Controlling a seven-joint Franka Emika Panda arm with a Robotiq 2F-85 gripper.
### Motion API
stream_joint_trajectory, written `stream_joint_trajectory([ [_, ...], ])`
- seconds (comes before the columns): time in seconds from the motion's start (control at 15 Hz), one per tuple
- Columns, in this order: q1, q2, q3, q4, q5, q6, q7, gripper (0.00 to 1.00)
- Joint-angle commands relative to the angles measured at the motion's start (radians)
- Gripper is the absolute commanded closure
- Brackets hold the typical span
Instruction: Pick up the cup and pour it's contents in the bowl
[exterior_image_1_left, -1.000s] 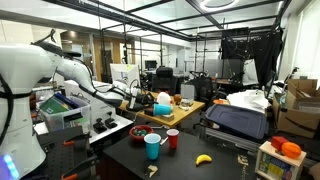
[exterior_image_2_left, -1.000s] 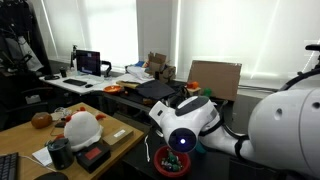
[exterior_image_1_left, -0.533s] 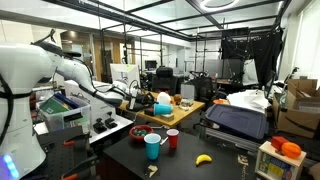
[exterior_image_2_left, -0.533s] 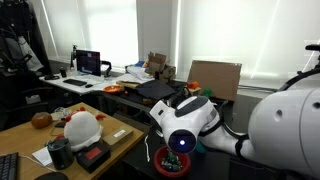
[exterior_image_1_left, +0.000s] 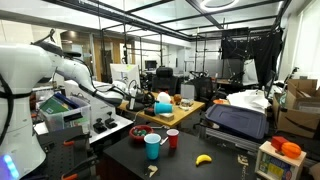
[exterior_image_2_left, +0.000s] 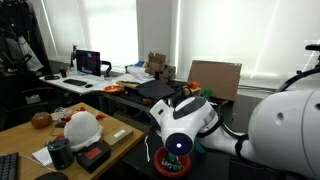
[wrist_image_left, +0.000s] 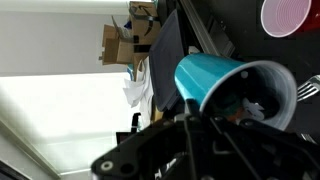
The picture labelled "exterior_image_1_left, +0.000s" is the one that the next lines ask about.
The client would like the black perforated breadboard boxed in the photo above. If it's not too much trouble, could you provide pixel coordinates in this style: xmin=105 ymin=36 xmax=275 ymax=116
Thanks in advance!
xmin=34 ymin=125 xmax=101 ymax=180

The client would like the red toy block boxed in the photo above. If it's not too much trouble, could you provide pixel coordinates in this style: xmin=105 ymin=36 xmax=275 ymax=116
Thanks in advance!
xmin=270 ymin=135 xmax=289 ymax=152

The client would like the beige paper scrap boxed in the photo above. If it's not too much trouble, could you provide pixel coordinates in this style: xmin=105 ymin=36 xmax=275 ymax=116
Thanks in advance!
xmin=145 ymin=164 xmax=160 ymax=179

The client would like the black office chair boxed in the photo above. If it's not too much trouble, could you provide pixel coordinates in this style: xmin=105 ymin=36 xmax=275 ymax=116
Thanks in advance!
xmin=151 ymin=66 xmax=179 ymax=96

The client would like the black stereo camera on stand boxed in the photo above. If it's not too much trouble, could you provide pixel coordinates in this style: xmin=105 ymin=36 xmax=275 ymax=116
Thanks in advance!
xmin=61 ymin=49 xmax=83 ymax=59

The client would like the black mug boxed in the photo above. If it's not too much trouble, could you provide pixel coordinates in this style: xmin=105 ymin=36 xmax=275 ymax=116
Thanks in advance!
xmin=125 ymin=101 xmax=146 ymax=113

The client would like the clear plastic storage bin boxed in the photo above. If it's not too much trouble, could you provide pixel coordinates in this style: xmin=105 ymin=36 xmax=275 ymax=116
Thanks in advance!
xmin=35 ymin=94 xmax=93 ymax=134

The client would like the green book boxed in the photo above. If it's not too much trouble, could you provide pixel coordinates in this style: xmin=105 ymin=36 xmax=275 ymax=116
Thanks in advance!
xmin=39 ymin=96 xmax=69 ymax=115

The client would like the brown ball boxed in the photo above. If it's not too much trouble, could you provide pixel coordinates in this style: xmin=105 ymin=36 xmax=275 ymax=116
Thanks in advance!
xmin=173 ymin=93 xmax=183 ymax=105

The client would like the black mesh chair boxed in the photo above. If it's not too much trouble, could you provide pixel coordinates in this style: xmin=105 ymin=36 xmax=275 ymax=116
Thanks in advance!
xmin=191 ymin=74 xmax=218 ymax=129

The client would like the black ceiling truss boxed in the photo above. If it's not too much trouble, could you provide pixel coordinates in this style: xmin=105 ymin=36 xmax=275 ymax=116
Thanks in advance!
xmin=43 ymin=0 xmax=291 ymax=43

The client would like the small background monitor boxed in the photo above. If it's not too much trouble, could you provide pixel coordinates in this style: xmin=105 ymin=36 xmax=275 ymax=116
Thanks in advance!
xmin=144 ymin=59 xmax=158 ymax=72

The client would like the flat brown cardboard box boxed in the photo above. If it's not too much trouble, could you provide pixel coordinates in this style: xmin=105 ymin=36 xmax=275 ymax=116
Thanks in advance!
xmin=158 ymin=112 xmax=175 ymax=122

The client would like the wooden toy shelf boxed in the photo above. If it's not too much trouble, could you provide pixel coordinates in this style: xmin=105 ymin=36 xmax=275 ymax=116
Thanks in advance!
xmin=254 ymin=139 xmax=307 ymax=180

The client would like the ceiling ring light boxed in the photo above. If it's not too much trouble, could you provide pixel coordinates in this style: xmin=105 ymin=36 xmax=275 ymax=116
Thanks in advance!
xmin=199 ymin=0 xmax=240 ymax=10

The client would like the white paper pile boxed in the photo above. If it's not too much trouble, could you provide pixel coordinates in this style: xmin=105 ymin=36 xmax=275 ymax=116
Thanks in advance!
xmin=226 ymin=89 xmax=272 ymax=114

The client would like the red plastic cup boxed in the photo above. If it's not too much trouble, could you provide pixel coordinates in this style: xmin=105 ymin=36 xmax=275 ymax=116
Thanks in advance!
xmin=165 ymin=128 xmax=180 ymax=149

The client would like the orange toy ball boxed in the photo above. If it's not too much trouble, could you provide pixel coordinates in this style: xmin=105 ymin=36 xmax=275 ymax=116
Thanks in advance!
xmin=280 ymin=141 xmax=302 ymax=159

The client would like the white side table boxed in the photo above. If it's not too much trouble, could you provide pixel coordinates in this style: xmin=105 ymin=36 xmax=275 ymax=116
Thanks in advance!
xmin=33 ymin=114 xmax=134 ymax=144

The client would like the blue folder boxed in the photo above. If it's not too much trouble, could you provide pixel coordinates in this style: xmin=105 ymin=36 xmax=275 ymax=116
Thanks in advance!
xmin=53 ymin=92 xmax=81 ymax=110

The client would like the red bowl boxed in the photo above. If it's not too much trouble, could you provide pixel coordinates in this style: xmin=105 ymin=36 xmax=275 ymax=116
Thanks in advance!
xmin=128 ymin=124 xmax=155 ymax=143

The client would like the wooden table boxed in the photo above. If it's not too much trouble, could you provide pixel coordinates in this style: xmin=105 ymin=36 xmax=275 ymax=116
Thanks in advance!
xmin=114 ymin=98 xmax=206 ymax=129

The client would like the tall teal plastic cup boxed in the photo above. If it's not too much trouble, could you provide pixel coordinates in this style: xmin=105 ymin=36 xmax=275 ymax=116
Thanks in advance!
xmin=143 ymin=132 xmax=162 ymax=161

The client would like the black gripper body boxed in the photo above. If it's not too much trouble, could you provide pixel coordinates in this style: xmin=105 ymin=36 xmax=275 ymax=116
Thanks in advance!
xmin=138 ymin=91 xmax=157 ymax=108

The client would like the glass jar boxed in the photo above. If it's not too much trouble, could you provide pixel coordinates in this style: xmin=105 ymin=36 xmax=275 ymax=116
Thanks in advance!
xmin=179 ymin=98 xmax=194 ymax=111

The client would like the white carton box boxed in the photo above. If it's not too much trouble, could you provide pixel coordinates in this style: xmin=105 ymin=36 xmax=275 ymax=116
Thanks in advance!
xmin=63 ymin=78 xmax=117 ymax=129

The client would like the white plastic fork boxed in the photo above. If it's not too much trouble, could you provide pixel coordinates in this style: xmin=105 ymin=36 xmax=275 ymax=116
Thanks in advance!
xmin=159 ymin=135 xmax=169 ymax=147

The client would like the open cardboard box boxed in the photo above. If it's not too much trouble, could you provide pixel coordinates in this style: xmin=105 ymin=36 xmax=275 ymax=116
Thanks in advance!
xmin=272 ymin=78 xmax=320 ymax=139

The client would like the black box red label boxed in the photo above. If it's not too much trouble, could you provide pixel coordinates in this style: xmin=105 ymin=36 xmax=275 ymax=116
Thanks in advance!
xmin=143 ymin=107 xmax=156 ymax=117

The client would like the small teal plastic cup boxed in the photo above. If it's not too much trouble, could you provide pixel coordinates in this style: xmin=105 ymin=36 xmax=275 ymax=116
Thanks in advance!
xmin=153 ymin=101 xmax=174 ymax=116

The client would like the orange handled clamp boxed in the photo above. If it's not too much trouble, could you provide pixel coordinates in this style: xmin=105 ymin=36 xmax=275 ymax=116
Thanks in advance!
xmin=61 ymin=133 xmax=91 ymax=148
xmin=61 ymin=156 xmax=99 ymax=180

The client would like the white monitor back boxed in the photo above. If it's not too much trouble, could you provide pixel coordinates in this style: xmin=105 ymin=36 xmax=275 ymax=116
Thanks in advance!
xmin=109 ymin=63 xmax=142 ymax=93

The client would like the black toggle clamp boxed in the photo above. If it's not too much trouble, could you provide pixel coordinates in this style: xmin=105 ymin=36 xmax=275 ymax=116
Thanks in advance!
xmin=104 ymin=111 xmax=118 ymax=130
xmin=92 ymin=118 xmax=108 ymax=134

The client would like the black curtain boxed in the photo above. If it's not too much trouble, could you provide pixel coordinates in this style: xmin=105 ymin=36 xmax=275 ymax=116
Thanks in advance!
xmin=220 ymin=27 xmax=284 ymax=89

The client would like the white chicken plush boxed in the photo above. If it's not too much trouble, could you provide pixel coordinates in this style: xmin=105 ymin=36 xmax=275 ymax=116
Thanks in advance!
xmin=156 ymin=91 xmax=174 ymax=104

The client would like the yellow toy banana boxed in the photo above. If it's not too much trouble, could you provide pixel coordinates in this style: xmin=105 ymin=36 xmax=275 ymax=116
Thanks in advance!
xmin=195 ymin=153 xmax=213 ymax=167

